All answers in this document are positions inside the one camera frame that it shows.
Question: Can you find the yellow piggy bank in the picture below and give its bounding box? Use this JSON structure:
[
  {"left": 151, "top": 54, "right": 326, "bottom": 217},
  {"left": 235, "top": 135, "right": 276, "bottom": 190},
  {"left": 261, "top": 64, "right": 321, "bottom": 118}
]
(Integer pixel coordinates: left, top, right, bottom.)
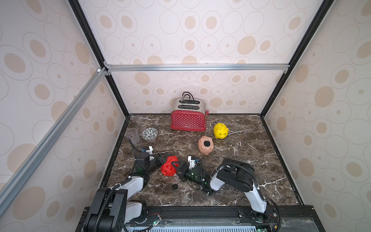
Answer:
[{"left": 214, "top": 123, "right": 229, "bottom": 139}]

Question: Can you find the clear plastic cup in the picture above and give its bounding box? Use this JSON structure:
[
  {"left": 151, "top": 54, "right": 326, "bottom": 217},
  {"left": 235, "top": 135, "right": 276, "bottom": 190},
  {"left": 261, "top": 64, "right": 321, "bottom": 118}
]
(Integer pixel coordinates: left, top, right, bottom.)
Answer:
[{"left": 125, "top": 128, "right": 140, "bottom": 144}]

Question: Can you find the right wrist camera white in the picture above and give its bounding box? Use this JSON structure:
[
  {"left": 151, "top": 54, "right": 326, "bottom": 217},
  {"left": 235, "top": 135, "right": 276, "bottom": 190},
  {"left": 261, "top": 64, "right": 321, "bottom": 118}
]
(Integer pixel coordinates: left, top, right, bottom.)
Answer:
[{"left": 187, "top": 156, "right": 200, "bottom": 170}]

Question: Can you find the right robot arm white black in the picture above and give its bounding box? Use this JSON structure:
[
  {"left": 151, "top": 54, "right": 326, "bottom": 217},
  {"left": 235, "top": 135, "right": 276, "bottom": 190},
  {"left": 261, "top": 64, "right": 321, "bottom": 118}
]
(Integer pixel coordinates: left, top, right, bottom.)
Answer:
[{"left": 170, "top": 156, "right": 267, "bottom": 214}]

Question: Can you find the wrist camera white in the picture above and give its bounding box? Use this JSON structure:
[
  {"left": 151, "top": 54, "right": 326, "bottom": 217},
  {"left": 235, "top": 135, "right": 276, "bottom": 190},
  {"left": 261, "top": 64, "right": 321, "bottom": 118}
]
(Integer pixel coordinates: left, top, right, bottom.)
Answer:
[
  {"left": 143, "top": 146, "right": 154, "bottom": 160},
  {"left": 187, "top": 156, "right": 200, "bottom": 170}
]

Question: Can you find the pink piggy bank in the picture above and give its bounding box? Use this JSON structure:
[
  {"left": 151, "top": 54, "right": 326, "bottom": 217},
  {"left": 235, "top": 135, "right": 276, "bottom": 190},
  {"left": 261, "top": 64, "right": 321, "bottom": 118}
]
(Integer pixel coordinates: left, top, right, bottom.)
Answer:
[{"left": 198, "top": 136, "right": 214, "bottom": 155}]

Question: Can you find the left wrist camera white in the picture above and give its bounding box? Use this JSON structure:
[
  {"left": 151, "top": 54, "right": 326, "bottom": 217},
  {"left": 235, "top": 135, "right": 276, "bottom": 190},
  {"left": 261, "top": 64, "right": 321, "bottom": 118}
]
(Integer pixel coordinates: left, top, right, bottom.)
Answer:
[{"left": 143, "top": 146, "right": 154, "bottom": 160}]

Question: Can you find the red piggy bank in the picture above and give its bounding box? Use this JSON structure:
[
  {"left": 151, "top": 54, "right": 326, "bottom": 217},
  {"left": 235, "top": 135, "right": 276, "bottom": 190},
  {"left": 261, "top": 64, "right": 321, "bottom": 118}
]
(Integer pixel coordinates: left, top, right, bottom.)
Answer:
[{"left": 161, "top": 156, "right": 179, "bottom": 177}]

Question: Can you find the aluminium rail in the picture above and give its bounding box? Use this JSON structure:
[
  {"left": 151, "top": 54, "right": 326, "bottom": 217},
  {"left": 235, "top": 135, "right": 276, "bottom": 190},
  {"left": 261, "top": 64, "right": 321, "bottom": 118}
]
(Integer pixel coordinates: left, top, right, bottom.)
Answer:
[
  {"left": 107, "top": 63, "right": 290, "bottom": 72},
  {"left": 1, "top": 67, "right": 108, "bottom": 217}
]

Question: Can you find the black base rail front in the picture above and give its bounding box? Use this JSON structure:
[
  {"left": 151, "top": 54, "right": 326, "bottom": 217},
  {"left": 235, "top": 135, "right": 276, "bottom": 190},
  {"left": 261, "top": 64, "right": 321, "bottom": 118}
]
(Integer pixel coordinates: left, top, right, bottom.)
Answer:
[{"left": 76, "top": 205, "right": 325, "bottom": 232}]

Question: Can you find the patterned ceramic bowl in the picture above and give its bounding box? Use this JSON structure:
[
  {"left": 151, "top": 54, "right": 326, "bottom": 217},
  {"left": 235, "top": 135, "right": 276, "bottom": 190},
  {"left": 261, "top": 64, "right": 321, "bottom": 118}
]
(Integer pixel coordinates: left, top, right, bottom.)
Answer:
[{"left": 142, "top": 127, "right": 158, "bottom": 141}]

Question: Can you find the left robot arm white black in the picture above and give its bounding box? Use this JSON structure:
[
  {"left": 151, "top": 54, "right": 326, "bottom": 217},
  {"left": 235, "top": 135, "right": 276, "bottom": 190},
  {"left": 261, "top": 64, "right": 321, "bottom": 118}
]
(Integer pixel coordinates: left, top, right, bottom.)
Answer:
[{"left": 82, "top": 151, "right": 168, "bottom": 232}]

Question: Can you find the aluminium rail back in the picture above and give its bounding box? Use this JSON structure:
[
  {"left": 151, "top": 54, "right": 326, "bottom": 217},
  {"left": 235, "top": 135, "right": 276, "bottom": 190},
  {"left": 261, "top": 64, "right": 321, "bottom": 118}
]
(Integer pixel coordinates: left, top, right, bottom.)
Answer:
[{"left": 107, "top": 63, "right": 290, "bottom": 72}]

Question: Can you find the black toaster cable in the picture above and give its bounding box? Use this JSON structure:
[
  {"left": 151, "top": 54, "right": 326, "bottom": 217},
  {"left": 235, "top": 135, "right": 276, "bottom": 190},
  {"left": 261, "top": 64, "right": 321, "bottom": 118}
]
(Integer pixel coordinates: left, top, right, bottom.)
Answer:
[{"left": 179, "top": 91, "right": 196, "bottom": 102}]

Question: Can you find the aluminium rail left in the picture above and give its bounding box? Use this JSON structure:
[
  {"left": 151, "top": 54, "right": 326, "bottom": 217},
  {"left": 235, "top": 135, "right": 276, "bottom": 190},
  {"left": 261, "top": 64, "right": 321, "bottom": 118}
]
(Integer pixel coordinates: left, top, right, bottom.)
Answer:
[{"left": 1, "top": 67, "right": 108, "bottom": 217}]

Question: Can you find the red polka dot toaster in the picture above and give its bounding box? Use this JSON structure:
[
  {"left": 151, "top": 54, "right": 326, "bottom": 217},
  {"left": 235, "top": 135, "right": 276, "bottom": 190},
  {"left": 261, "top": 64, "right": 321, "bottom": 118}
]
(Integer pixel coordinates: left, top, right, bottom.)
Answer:
[{"left": 171, "top": 98, "right": 209, "bottom": 131}]

